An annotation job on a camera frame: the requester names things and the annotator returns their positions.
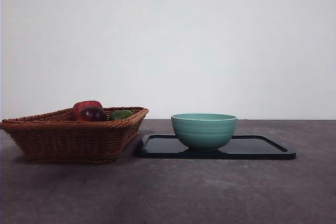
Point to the teal bowl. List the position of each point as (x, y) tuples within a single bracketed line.
[(204, 132)]

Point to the red apple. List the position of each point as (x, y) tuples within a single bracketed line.
[(86, 105)]

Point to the dark purple plum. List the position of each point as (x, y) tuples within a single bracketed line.
[(92, 114)]

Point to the green fruit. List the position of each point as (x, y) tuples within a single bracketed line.
[(120, 115)]

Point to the dark rectangular tray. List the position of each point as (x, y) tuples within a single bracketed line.
[(249, 148)]

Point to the brown wicker basket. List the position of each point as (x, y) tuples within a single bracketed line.
[(65, 142)]

